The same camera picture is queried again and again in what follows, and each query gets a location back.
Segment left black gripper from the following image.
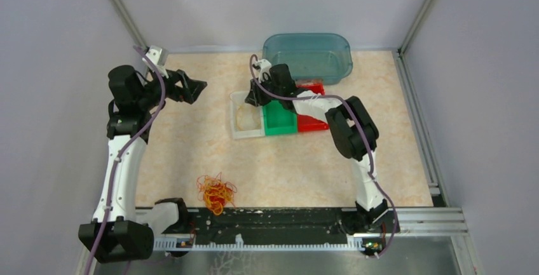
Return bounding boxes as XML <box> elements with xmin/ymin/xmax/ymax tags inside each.
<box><xmin>137</xmin><ymin>64</ymin><xmax>207</xmax><ymax>110</ymax></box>

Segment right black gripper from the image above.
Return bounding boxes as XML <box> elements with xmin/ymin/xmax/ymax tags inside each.
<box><xmin>245</xmin><ymin>75</ymin><xmax>282</xmax><ymax>108</ymax></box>

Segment yellow cable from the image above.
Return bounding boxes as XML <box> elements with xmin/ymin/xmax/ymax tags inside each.
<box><xmin>234</xmin><ymin>103</ymin><xmax>262</xmax><ymax>131</ymax></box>

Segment orange yellow cables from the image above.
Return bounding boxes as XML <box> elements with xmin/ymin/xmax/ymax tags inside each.
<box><xmin>196</xmin><ymin>173</ymin><xmax>238</xmax><ymax>217</ymax></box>

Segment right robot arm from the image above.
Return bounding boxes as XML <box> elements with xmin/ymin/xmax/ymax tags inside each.
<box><xmin>245</xmin><ymin>57</ymin><xmax>394</xmax><ymax>232</ymax></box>

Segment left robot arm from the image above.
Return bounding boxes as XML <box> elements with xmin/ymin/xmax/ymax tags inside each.
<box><xmin>78</xmin><ymin>65</ymin><xmax>207</xmax><ymax>264</ymax></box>

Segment white plastic bin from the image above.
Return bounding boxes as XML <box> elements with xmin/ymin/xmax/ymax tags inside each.
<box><xmin>229</xmin><ymin>91</ymin><xmax>265</xmax><ymax>140</ymax></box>

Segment green plastic bin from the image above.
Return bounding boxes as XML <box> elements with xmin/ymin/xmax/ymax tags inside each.
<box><xmin>263</xmin><ymin>100</ymin><xmax>297</xmax><ymax>136</ymax></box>

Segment red plastic bin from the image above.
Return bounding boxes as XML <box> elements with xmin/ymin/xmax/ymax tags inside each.
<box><xmin>297</xmin><ymin>83</ymin><xmax>329</xmax><ymax>133</ymax></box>

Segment blue transparent plastic tub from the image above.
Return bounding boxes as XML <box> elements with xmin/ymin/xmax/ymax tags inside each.
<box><xmin>262</xmin><ymin>32</ymin><xmax>353</xmax><ymax>86</ymax></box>

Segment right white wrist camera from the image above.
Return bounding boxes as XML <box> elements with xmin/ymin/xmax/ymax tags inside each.
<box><xmin>252</xmin><ymin>59</ymin><xmax>272</xmax><ymax>83</ymax></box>

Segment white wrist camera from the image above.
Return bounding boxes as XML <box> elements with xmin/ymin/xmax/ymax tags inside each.
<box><xmin>252</xmin><ymin>59</ymin><xmax>272</xmax><ymax>83</ymax></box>
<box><xmin>145</xmin><ymin>45</ymin><xmax>169</xmax><ymax>78</ymax></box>

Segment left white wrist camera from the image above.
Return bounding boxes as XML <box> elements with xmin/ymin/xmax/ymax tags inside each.
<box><xmin>145</xmin><ymin>45</ymin><xmax>169</xmax><ymax>78</ymax></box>

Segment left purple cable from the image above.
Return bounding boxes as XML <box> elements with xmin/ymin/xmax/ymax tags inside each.
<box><xmin>83</xmin><ymin>46</ymin><xmax>168</xmax><ymax>275</ymax></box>

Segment purple cable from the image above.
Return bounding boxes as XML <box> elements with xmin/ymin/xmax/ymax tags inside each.
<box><xmin>83</xmin><ymin>46</ymin><xmax>168</xmax><ymax>275</ymax></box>
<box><xmin>249</xmin><ymin>54</ymin><xmax>401</xmax><ymax>258</ymax></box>

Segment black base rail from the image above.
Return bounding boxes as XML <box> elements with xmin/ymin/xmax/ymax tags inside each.
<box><xmin>87</xmin><ymin>206</ymin><xmax>469</xmax><ymax>252</ymax></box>

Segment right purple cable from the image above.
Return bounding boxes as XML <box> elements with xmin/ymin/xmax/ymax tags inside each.
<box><xmin>249</xmin><ymin>54</ymin><xmax>401</xmax><ymax>258</ymax></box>

